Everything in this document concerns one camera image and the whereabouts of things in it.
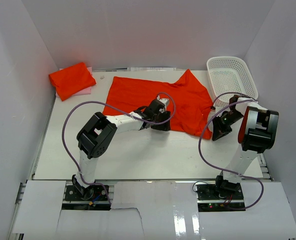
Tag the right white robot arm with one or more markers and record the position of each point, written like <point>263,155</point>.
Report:
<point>256,134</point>

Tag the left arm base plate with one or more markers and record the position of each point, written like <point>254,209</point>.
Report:
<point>95,199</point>

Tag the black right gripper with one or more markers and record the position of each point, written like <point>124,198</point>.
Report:
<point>219,131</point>

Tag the aluminium frame rail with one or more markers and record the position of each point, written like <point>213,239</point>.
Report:
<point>11,235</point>

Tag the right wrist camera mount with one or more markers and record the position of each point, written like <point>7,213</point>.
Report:
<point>214,112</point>

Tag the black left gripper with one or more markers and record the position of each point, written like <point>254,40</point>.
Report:
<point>165,127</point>

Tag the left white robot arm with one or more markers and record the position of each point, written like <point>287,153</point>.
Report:
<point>96,135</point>

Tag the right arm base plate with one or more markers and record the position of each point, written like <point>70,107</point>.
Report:
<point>210,200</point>

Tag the white perforated plastic basket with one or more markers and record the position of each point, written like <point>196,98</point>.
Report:
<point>229,76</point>

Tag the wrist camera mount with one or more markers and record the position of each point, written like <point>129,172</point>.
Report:
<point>214,112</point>
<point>165,101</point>

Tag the orange t-shirt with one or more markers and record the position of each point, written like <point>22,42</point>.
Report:
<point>192,100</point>
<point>71,80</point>

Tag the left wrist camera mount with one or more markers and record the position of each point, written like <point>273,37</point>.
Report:
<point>165,101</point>

